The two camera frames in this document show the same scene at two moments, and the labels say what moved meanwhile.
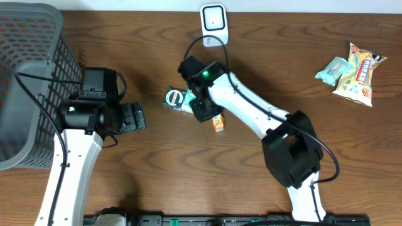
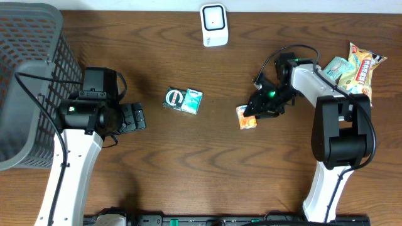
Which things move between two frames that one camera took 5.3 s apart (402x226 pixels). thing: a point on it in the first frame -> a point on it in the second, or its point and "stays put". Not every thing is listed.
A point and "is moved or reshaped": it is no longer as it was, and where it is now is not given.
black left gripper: (132, 116) stays put
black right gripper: (201, 114) -> (259, 105)
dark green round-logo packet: (174, 98) stays put
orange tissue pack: (218, 122) is moved or reshaped
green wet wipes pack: (336, 67) stays put
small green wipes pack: (188, 95) stays put
